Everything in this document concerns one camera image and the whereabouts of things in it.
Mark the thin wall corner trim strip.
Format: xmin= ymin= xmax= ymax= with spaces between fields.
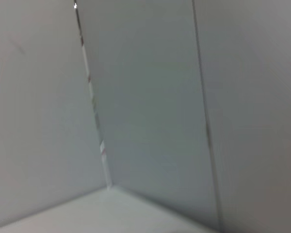
xmin=73 ymin=0 xmax=113 ymax=190

